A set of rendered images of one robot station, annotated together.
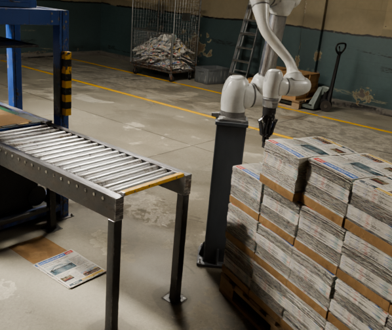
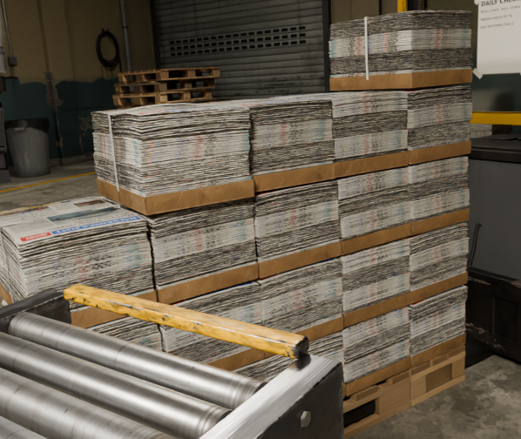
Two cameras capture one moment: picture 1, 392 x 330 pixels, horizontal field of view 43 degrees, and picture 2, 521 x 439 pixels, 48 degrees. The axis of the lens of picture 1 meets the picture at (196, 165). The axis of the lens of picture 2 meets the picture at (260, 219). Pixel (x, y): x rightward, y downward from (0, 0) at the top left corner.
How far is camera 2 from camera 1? 252 cm
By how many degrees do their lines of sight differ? 88
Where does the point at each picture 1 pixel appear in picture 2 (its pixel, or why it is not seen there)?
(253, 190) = (122, 253)
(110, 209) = (328, 427)
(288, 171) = (225, 147)
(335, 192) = (308, 134)
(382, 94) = not seen: outside the picture
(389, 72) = not seen: outside the picture
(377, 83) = not seen: outside the picture
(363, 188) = (350, 102)
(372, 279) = (387, 213)
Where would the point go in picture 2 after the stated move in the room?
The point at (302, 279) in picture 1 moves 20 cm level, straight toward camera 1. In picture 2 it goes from (290, 314) to (362, 316)
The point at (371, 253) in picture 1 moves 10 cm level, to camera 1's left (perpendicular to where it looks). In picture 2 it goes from (376, 184) to (385, 190)
